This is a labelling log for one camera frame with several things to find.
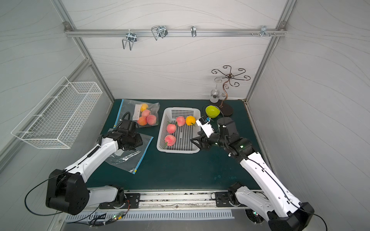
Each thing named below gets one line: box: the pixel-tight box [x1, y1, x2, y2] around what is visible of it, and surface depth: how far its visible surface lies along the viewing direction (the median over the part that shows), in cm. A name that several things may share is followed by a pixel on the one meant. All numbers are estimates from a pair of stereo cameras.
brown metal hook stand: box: [211, 65, 252, 117], surface depth 97 cm
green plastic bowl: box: [205, 105, 221, 119], surface depth 113 cm
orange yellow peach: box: [140, 103, 149, 113], surface depth 111 cm
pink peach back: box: [176, 115, 186, 127], surface depth 102 cm
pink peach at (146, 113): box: [141, 109, 151, 117], surface depth 108 cm
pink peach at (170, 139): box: [164, 134, 176, 147], surface depth 92 cm
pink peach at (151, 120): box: [146, 114, 157, 126], surface depth 104 cm
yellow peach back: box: [185, 115, 197, 127], surface depth 103 cm
